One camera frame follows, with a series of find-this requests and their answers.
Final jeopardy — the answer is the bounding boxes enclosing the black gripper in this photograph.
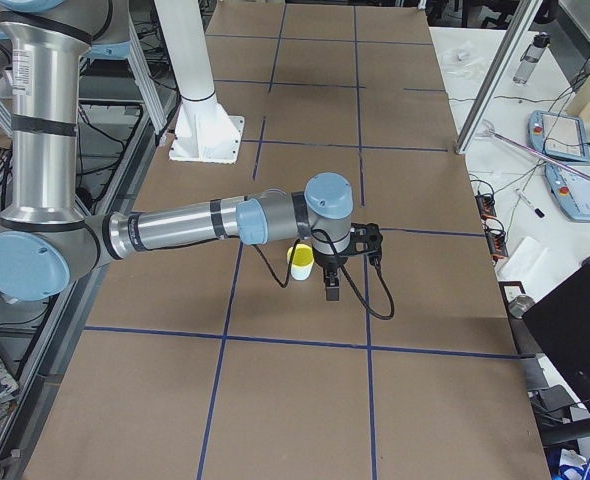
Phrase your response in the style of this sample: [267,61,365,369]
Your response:
[313,248,348,301]

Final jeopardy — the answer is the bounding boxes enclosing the yellow plastic cup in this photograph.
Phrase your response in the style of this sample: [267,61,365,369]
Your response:
[286,243,314,269]

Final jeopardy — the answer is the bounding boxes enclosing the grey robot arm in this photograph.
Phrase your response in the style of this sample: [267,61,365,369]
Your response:
[0,1,355,301]

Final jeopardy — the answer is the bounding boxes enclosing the light green plastic cup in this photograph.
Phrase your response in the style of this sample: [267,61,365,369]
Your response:
[290,264,313,281]

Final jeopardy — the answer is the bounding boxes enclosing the orange black connector strip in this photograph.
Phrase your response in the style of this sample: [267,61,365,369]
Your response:
[475,193,509,263]

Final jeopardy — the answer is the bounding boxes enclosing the white folded paper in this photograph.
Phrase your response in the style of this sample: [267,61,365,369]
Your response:
[497,236,548,281]

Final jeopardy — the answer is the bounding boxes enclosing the black marker pen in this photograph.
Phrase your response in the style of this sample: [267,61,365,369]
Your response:
[515,189,545,219]

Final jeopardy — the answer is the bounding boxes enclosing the black computer monitor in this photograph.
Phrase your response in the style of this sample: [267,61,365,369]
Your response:
[523,264,590,412]

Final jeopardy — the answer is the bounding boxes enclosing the lower teach pendant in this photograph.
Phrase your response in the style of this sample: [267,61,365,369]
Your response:
[545,164,590,223]

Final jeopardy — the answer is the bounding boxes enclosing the teach pendant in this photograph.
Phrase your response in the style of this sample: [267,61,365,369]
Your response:
[527,110,590,162]
[545,164,590,223]

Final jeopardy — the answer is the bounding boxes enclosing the upper teach pendant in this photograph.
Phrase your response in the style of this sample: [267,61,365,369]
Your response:
[527,110,590,162]

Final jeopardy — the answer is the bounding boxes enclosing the clear water bottle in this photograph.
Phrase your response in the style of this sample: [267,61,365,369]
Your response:
[513,32,551,85]

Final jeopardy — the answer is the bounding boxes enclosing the black camera cable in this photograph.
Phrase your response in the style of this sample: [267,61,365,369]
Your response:
[252,229,395,321]

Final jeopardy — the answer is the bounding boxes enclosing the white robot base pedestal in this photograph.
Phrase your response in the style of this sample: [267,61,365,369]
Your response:
[156,1,245,164]

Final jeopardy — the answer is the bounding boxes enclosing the green handled reacher grabber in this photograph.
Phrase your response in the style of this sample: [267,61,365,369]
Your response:
[475,120,590,183]

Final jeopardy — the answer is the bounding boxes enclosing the aluminium frame post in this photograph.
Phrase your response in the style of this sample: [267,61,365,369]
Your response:
[455,0,543,155]

